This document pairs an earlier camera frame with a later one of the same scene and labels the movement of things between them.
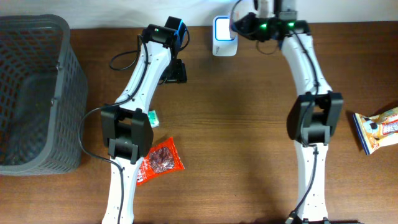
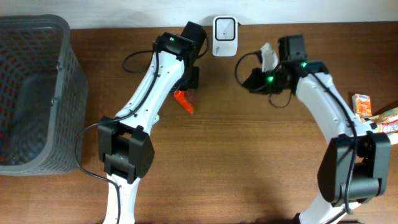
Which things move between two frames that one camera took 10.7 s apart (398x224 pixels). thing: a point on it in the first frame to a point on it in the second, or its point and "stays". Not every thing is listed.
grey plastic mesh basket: [43, 96] stays
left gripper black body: [177, 72] to [191, 79]
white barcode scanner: [222, 44] stays
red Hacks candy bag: [159, 158] to [180, 96]
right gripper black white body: [261, 28] to [272, 77]
